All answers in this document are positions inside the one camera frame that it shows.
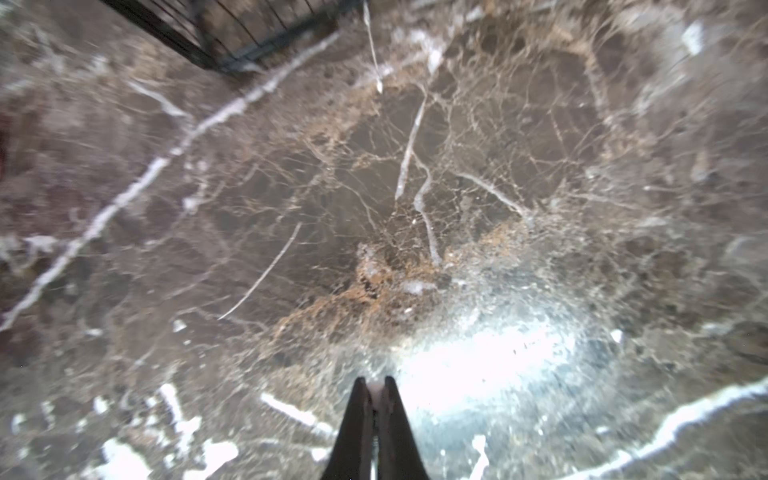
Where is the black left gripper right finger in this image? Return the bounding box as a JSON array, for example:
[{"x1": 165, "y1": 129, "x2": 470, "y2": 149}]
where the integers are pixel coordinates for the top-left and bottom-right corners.
[{"x1": 377, "y1": 376, "x2": 429, "y2": 480}]

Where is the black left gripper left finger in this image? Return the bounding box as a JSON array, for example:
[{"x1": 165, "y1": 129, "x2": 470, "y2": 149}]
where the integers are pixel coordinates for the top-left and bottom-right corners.
[{"x1": 320, "y1": 377, "x2": 374, "y2": 480}]

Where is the black wire file rack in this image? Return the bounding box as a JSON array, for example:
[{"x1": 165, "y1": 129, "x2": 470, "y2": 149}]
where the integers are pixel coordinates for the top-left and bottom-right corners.
[{"x1": 104, "y1": 0, "x2": 360, "y2": 73}]

